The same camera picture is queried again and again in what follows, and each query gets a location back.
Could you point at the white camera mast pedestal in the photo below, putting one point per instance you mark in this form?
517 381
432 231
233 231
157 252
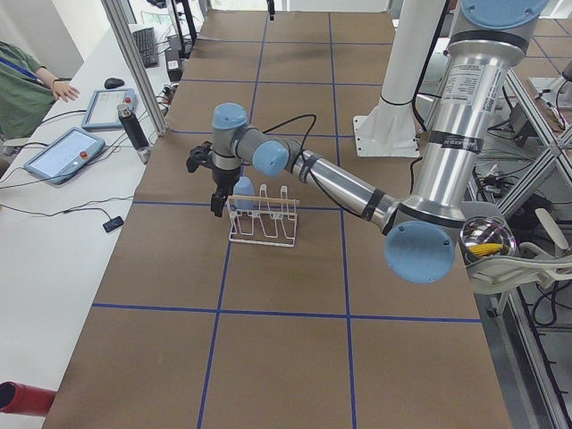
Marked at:
389 129

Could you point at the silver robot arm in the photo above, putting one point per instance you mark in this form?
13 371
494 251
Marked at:
487 39

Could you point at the white wire cup holder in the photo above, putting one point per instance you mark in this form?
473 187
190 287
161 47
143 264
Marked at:
273 222

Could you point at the far blue teach pendant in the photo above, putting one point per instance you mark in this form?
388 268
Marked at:
102 111

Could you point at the aluminium frame post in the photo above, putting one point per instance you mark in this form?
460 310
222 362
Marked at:
118 21

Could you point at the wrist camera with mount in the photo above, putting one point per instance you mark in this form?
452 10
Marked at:
200 155

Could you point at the steel bowl with corn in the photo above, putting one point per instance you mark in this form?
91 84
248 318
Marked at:
485 236

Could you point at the black computer mouse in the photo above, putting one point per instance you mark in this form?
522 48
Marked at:
112 83

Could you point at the seated person's hand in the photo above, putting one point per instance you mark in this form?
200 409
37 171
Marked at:
62 90

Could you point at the white office chair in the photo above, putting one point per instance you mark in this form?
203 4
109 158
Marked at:
497 274

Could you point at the near blue teach pendant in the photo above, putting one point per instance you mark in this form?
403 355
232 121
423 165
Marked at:
62 159

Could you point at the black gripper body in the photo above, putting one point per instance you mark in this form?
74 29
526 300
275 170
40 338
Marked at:
223 180

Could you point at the green sleeved person's forearm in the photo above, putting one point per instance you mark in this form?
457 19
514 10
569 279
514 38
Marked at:
24 99

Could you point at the blue teach pendant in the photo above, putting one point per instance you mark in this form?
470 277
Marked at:
102 111
62 159

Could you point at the black keyboard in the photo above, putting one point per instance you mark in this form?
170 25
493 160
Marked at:
145 42

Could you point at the red cylinder object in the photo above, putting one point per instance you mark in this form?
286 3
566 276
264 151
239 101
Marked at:
22 399

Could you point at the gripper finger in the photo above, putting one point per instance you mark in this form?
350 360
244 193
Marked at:
215 204
220 201

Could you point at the light blue plastic cup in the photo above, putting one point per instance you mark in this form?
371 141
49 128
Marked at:
244 187

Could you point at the small black adapter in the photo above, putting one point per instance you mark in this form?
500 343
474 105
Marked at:
113 224

